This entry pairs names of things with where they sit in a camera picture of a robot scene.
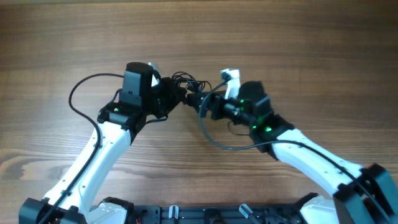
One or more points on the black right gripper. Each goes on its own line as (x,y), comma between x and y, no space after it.
(219,99)

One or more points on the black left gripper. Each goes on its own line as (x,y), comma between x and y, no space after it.
(171,91)

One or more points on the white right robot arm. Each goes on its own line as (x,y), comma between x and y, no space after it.
(358,194)

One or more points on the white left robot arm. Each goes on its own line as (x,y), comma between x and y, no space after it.
(143,93)

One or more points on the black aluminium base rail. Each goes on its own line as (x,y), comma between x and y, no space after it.
(266,214)

